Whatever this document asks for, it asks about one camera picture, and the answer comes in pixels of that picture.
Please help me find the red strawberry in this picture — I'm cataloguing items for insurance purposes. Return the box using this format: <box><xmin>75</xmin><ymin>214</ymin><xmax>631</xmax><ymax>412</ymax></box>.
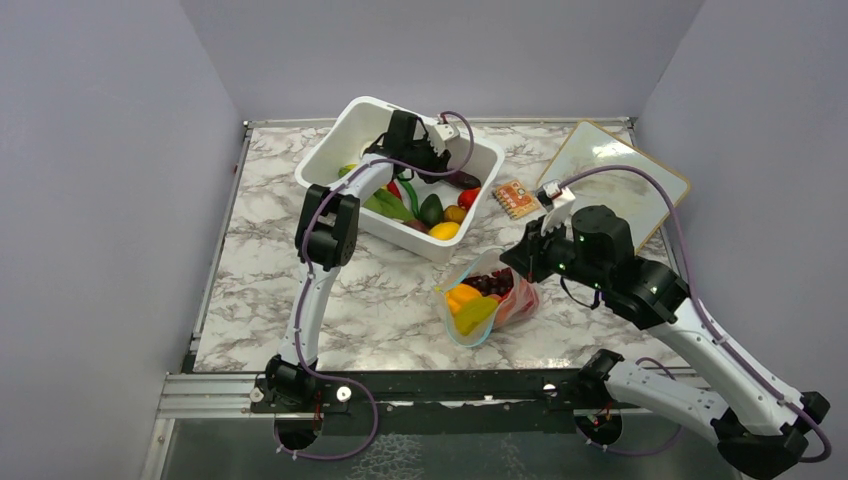
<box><xmin>456</xmin><ymin>187</ymin><xmax>481</xmax><ymax>211</ymax></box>

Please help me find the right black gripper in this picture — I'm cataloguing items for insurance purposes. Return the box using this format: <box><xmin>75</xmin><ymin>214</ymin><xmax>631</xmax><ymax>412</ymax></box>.
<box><xmin>500</xmin><ymin>214</ymin><xmax>609</xmax><ymax>292</ymax></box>

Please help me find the wood framed whiteboard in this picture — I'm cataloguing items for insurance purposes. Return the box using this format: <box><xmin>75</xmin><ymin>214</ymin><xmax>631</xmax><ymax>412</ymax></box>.
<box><xmin>537</xmin><ymin>120</ymin><xmax>690</xmax><ymax>251</ymax></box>

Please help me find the orange carrot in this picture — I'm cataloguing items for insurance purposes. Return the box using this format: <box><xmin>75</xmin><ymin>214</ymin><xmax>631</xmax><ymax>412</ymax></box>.
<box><xmin>493</xmin><ymin>292</ymin><xmax>521</xmax><ymax>329</ymax></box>

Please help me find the yellow banana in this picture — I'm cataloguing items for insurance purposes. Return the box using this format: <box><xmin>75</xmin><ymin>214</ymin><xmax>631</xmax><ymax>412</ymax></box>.
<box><xmin>337</xmin><ymin>164</ymin><xmax>357</xmax><ymax>178</ymax></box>

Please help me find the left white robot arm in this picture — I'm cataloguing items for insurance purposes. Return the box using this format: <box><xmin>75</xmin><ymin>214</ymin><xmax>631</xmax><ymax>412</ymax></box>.
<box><xmin>265</xmin><ymin>110</ymin><xmax>450</xmax><ymax>411</ymax></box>

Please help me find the white plastic bin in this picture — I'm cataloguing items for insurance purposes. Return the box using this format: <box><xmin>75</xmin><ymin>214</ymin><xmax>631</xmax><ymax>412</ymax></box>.
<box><xmin>295</xmin><ymin>96</ymin><xmax>505</xmax><ymax>263</ymax></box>

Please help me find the orange bell pepper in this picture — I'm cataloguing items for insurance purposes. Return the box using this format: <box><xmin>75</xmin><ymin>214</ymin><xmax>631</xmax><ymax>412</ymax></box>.
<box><xmin>445</xmin><ymin>283</ymin><xmax>483</xmax><ymax>315</ymax></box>

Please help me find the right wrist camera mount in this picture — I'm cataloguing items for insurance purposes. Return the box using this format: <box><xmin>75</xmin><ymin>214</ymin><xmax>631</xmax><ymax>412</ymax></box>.
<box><xmin>536</xmin><ymin>180</ymin><xmax>576</xmax><ymax>237</ymax></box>

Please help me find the red apple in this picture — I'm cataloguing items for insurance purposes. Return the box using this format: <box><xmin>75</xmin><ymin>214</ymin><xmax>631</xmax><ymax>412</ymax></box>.
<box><xmin>511</xmin><ymin>279</ymin><xmax>540</xmax><ymax>320</ymax></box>

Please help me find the dark purple passion fruit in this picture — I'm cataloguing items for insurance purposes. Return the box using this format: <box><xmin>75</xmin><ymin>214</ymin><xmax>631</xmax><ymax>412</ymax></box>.
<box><xmin>403</xmin><ymin>219</ymin><xmax>429</xmax><ymax>235</ymax></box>

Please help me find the red chili pepper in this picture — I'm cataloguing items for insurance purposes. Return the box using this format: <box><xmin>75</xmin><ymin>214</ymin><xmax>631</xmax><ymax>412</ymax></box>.
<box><xmin>385</xmin><ymin>181</ymin><xmax>403</xmax><ymax>201</ymax></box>

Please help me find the clear zip top bag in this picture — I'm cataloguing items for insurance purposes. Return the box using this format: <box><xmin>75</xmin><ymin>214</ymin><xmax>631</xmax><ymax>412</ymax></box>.
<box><xmin>431</xmin><ymin>248</ymin><xmax>541</xmax><ymax>348</ymax></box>

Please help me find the dark eggplant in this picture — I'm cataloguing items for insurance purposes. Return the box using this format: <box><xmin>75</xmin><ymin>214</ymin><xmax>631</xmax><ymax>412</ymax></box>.
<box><xmin>444</xmin><ymin>171</ymin><xmax>482</xmax><ymax>190</ymax></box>

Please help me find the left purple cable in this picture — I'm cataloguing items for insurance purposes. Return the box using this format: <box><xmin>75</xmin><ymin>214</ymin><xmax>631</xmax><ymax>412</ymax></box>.
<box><xmin>272</xmin><ymin>111</ymin><xmax>476</xmax><ymax>464</ymax></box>

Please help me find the green chili pepper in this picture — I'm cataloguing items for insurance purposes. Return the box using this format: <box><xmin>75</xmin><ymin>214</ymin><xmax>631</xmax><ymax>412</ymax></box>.
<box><xmin>397</xmin><ymin>176</ymin><xmax>420</xmax><ymax>219</ymax></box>

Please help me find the yellow lemon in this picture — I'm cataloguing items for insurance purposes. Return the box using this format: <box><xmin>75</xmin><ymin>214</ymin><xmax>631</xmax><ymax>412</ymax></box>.
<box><xmin>428</xmin><ymin>222</ymin><xmax>461</xmax><ymax>241</ymax></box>

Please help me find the purple grape bunch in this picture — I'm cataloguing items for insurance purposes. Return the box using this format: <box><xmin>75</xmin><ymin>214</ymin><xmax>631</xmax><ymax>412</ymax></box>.
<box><xmin>462</xmin><ymin>268</ymin><xmax>514</xmax><ymax>298</ymax></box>

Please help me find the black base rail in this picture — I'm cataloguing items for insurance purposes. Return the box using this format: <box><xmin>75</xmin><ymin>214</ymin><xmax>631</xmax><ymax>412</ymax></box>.
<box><xmin>249</xmin><ymin>368</ymin><xmax>623</xmax><ymax>436</ymax></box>

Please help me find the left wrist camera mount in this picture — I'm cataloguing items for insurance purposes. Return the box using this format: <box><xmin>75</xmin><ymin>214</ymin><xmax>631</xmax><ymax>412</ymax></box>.
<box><xmin>424</xmin><ymin>117</ymin><xmax>460</xmax><ymax>155</ymax></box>

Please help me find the small orange fruit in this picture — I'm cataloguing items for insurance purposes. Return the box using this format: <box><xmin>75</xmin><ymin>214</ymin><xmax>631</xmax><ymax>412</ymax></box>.
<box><xmin>443</xmin><ymin>205</ymin><xmax>467</xmax><ymax>225</ymax></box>

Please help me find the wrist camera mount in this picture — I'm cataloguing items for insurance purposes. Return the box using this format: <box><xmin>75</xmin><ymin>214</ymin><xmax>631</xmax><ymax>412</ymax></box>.
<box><xmin>424</xmin><ymin>117</ymin><xmax>460</xmax><ymax>155</ymax></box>
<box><xmin>536</xmin><ymin>180</ymin><xmax>576</xmax><ymax>237</ymax></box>

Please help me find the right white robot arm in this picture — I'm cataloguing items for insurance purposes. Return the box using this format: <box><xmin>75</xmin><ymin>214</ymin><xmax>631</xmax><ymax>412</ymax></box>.
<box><xmin>500</xmin><ymin>206</ymin><xmax>830</xmax><ymax>479</ymax></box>

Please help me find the green leaf vegetable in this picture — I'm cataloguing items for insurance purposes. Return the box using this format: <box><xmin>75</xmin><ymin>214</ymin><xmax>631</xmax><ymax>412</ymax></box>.
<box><xmin>364</xmin><ymin>189</ymin><xmax>415</xmax><ymax>222</ymax></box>

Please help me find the green avocado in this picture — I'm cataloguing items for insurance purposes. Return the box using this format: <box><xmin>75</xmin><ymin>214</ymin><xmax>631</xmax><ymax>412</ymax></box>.
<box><xmin>418</xmin><ymin>194</ymin><xmax>444</xmax><ymax>228</ymax></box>

